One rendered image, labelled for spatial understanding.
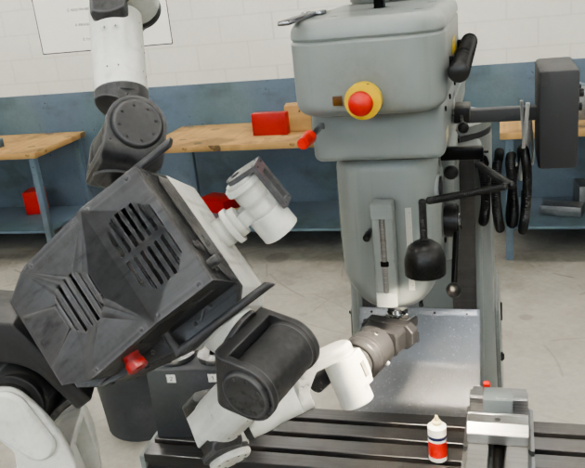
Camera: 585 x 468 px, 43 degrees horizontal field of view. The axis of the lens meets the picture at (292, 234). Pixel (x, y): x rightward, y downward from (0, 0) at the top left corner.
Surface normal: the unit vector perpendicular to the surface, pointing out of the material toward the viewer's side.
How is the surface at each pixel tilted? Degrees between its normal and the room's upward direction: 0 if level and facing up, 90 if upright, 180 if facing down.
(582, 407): 0
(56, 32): 90
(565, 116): 90
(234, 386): 96
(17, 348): 90
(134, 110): 61
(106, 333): 74
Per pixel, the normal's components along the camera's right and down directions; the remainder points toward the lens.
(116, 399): -0.36, 0.40
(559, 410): -0.10, -0.94
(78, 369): -0.41, 0.07
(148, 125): 0.42, -0.25
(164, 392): -0.14, 0.34
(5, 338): 0.11, 0.32
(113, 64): -0.05, -0.22
